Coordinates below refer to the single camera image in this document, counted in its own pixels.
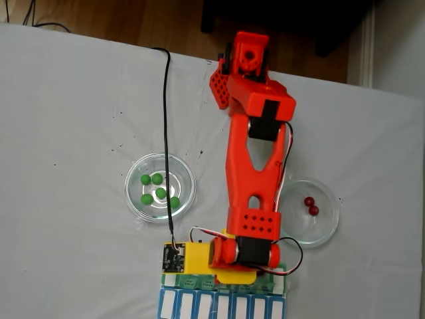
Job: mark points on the white table cover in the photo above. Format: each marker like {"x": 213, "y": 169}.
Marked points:
{"x": 66, "y": 99}

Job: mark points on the red candy with m print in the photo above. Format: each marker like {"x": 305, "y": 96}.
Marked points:
{"x": 308, "y": 201}

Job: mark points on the glass bowl with green candies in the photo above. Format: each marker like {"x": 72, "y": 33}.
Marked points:
{"x": 146, "y": 212}

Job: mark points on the black camera circuit board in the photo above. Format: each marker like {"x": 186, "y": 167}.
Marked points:
{"x": 173, "y": 257}

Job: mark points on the dark wooden furniture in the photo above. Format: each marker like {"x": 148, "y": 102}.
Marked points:
{"x": 232, "y": 13}

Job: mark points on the green candy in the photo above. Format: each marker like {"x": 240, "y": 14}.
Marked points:
{"x": 175, "y": 202}
{"x": 160, "y": 193}
{"x": 145, "y": 179}
{"x": 157, "y": 178}
{"x": 146, "y": 199}

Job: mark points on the weekly pill organizer box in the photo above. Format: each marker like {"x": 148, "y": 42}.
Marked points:
{"x": 219, "y": 302}

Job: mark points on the red candy with text print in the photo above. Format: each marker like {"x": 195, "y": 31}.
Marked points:
{"x": 313, "y": 210}

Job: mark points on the glass bowl with red candies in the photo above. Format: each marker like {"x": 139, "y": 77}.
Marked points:
{"x": 327, "y": 229}

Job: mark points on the white door trim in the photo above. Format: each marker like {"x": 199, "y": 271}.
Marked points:
{"x": 368, "y": 50}

